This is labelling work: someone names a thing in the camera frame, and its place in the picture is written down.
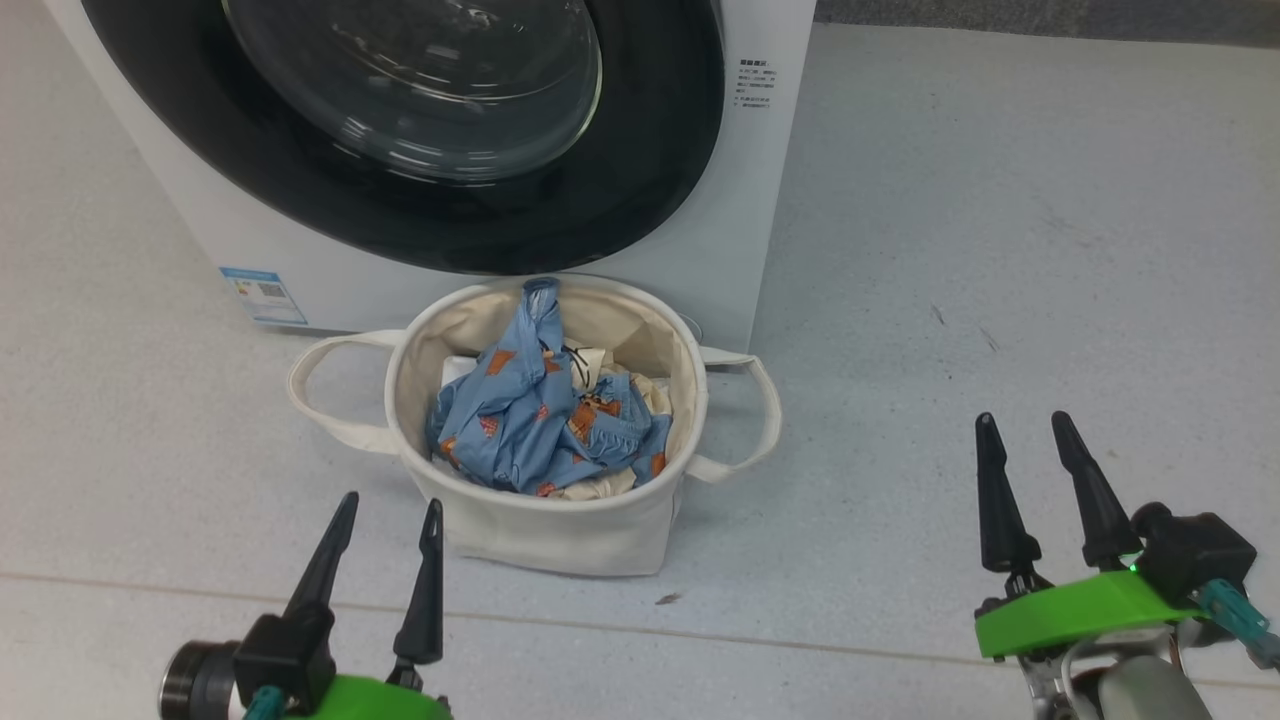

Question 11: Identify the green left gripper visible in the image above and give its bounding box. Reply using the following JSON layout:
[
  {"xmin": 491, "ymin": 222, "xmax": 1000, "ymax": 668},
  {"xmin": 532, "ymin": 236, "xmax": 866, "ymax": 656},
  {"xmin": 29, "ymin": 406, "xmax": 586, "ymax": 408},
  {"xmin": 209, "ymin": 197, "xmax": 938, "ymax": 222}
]
[{"xmin": 285, "ymin": 491, "xmax": 453, "ymax": 720}]

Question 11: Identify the glass washing machine door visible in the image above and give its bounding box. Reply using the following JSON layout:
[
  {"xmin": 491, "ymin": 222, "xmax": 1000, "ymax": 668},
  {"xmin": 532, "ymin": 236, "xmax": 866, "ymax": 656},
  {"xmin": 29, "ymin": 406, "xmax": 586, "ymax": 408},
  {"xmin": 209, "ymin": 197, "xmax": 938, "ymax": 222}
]
[{"xmin": 80, "ymin": 0, "xmax": 726, "ymax": 276}]

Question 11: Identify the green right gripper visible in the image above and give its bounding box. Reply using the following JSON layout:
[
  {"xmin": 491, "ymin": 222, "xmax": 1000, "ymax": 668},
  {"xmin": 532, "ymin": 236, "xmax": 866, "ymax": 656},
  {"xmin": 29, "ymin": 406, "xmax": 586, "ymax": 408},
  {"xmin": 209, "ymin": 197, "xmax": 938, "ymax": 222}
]
[{"xmin": 975, "ymin": 411, "xmax": 1206, "ymax": 661}]

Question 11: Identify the white front-load washing machine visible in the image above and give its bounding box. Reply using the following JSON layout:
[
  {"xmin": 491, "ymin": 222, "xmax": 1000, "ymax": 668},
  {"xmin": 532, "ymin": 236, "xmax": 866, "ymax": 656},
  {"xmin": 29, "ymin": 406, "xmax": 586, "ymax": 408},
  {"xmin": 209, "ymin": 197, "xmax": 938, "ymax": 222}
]
[{"xmin": 42, "ymin": 0, "xmax": 818, "ymax": 353}]

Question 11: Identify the right camera cable teal plug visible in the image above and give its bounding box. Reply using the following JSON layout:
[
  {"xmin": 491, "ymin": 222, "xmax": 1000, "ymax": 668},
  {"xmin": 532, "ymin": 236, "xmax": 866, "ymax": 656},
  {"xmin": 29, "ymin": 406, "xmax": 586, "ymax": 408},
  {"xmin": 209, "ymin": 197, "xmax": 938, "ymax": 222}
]
[{"xmin": 1190, "ymin": 578, "xmax": 1280, "ymax": 671}]

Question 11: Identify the blue patterned garment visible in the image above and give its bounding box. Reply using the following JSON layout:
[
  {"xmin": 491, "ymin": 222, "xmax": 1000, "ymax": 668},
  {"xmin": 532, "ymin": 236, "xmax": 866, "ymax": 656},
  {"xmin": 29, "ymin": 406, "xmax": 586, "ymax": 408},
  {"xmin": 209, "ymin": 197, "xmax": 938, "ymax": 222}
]
[{"xmin": 427, "ymin": 277, "xmax": 673, "ymax": 498}]

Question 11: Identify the cream canvas laundry basket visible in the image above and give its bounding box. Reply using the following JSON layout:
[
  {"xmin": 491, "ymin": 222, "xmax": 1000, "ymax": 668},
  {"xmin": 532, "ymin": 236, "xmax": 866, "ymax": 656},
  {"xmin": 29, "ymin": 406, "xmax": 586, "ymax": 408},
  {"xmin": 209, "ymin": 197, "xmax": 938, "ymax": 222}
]
[{"xmin": 287, "ymin": 273, "xmax": 783, "ymax": 578}]

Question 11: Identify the blue energy label sticker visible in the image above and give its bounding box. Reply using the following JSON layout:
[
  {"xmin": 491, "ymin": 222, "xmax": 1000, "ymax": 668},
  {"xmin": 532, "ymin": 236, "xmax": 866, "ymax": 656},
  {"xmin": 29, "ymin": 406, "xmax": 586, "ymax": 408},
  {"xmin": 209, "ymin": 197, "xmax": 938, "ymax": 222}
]
[{"xmin": 220, "ymin": 266, "xmax": 309, "ymax": 327}]

